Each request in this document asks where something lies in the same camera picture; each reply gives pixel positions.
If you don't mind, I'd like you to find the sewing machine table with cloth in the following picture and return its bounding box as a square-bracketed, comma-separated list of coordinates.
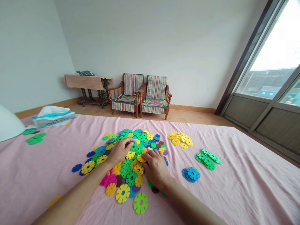
[63, 70, 113, 109]

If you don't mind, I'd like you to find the person's right hand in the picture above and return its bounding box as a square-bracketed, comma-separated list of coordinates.
[141, 149, 174, 188]

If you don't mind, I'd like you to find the heap of light green discs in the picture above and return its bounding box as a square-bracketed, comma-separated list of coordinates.
[195, 148, 223, 171]

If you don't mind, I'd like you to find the large green snowflake disc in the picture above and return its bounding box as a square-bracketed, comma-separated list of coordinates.
[133, 192, 149, 215]

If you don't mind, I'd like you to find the pink cloth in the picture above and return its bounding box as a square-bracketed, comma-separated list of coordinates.
[0, 113, 300, 225]

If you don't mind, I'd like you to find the white dome object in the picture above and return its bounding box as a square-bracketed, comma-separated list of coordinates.
[0, 104, 26, 143]

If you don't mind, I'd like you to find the pile of mixed coloured discs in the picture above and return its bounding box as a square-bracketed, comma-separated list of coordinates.
[78, 128, 170, 200]

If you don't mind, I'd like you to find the cluster of dark green discs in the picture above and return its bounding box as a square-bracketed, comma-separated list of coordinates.
[22, 127, 47, 146]

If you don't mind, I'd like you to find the heap of blue discs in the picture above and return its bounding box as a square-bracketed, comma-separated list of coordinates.
[182, 167, 201, 183]

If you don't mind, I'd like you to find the large window with dark frame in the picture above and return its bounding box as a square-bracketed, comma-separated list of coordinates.
[215, 0, 300, 163]

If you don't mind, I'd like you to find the pale yellow disc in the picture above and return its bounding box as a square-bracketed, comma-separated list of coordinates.
[47, 195, 63, 209]

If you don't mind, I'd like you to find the person's left hand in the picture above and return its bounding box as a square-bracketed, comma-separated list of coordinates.
[107, 137, 137, 166]

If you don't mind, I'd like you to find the white and blue tissue pack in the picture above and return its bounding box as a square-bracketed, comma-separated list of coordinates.
[32, 105, 77, 129]

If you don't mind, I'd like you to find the wooden armchair with striped cover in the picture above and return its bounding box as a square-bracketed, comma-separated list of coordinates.
[139, 75, 173, 121]
[107, 73, 145, 118]

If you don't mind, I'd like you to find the heap of yellow discs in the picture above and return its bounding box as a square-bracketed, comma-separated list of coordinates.
[167, 132, 194, 149]

